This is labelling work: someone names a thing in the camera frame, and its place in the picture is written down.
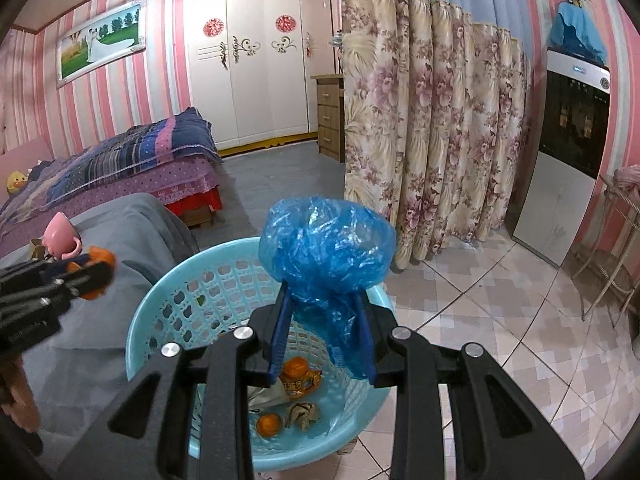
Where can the turquoise plastic basket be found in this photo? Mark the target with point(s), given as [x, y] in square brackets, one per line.
[320, 440]

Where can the orange snack wrapper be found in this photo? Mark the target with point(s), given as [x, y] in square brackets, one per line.
[306, 386]

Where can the crumpled brown paper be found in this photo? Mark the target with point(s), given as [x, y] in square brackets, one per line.
[300, 412]

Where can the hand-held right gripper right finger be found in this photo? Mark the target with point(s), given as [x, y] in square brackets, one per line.
[382, 342]

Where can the brown cardboard tray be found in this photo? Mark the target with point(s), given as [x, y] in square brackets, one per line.
[37, 250]

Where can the wooden desk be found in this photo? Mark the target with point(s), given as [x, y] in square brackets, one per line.
[330, 120]

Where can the yellow duck plush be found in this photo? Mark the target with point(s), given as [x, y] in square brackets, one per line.
[16, 182]

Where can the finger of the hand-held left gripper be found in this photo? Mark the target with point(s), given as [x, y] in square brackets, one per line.
[75, 282]
[55, 267]

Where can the red round wardrobe decoration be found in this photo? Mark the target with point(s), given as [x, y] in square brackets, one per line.
[213, 27]
[285, 23]

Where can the bed with striped blanket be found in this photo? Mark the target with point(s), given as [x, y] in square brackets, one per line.
[100, 165]

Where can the blue cloth cover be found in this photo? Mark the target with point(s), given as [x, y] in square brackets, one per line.
[577, 30]

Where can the orange bottle cap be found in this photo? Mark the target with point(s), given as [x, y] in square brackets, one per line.
[105, 256]

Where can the person's left hand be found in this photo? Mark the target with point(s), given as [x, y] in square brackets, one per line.
[20, 400]

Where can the black and white water dispenser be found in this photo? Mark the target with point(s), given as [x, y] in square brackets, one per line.
[545, 210]

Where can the white wardrobe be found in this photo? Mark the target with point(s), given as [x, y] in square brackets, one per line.
[260, 100]

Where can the blue plastic bag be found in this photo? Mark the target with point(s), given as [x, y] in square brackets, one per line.
[325, 245]

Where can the framed wedding picture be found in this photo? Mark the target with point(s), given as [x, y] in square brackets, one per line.
[100, 45]

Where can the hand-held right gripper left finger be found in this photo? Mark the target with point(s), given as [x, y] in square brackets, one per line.
[277, 355]

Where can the pink mug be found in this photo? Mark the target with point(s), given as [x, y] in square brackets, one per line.
[57, 232]

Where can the floral curtain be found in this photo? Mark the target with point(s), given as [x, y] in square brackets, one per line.
[425, 135]

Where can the purple dotted bedsheet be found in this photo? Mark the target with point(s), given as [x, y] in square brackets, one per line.
[185, 180]

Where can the white metal stand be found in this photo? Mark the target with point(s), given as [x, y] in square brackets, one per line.
[602, 180]

